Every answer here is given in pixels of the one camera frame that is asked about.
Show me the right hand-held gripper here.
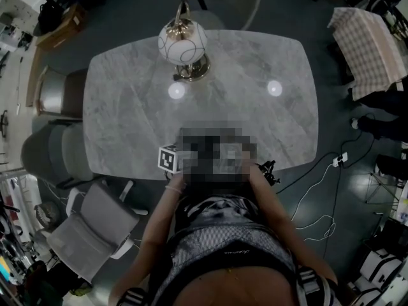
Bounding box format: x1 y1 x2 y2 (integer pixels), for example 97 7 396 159
256 159 282 188

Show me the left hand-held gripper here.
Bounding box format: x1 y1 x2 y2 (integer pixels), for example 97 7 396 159
158 143 180 174

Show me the person's left forearm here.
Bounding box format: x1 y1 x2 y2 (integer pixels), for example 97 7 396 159
110 172 189 302

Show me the person's right forearm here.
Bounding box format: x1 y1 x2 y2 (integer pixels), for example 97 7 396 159
250 161 339 288

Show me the white power strip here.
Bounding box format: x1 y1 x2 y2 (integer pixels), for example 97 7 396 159
332 151 349 168

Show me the person's torso in grey top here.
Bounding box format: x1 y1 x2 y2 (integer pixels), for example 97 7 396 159
145 183 309 306

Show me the white grey office chair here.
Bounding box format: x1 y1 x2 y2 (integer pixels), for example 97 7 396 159
47 179 149 284

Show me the grey padded armchair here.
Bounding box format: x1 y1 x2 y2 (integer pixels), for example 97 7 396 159
20 119 106 190

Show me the metal tripod stand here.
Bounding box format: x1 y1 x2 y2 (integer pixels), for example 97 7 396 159
364 170 403 205

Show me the white globe brass table lamp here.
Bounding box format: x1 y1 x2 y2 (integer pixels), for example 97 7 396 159
157 0 212 83

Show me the brown and grey chair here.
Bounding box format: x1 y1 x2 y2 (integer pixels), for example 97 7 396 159
36 64 89 120

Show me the table with checked cloth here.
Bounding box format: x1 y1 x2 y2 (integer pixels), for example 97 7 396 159
327 6 408 102

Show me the wooden desk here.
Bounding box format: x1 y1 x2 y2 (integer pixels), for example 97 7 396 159
25 1 91 108

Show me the black bag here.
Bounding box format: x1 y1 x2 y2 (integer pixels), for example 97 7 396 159
37 0 67 35

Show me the white floor cable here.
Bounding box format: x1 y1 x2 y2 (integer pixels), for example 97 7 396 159
289 161 337 242

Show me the striped right shoulder strap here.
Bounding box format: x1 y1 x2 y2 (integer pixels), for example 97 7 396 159
296 265 336 306

